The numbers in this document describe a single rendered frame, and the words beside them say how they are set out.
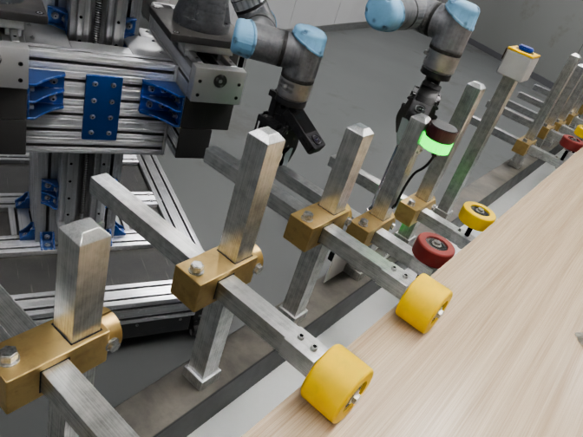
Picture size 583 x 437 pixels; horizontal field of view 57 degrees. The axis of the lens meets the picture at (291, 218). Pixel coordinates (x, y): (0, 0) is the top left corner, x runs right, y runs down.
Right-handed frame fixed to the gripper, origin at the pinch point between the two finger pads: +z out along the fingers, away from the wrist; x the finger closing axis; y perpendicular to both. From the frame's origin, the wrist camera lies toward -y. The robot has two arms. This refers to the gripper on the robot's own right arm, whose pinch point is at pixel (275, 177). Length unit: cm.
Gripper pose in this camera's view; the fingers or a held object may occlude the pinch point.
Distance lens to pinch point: 131.0
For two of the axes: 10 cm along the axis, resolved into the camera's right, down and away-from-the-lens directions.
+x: -6.1, 2.8, -7.4
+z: -2.8, 8.0, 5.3
